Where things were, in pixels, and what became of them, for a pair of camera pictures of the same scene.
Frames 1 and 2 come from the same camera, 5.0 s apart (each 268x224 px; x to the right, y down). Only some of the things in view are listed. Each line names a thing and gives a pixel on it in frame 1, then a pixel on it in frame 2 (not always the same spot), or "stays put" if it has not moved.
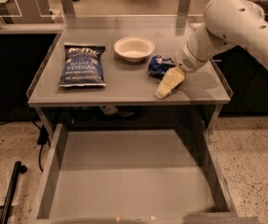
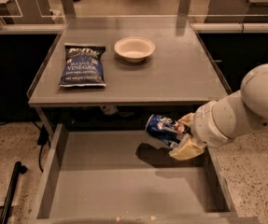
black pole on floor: [18, 168] stays put
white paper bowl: [134, 49] stays put
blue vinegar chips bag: [82, 66] stays put
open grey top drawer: [134, 176] stays put
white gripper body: [186, 61] -> [205, 124]
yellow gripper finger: [170, 80] -> [187, 148]
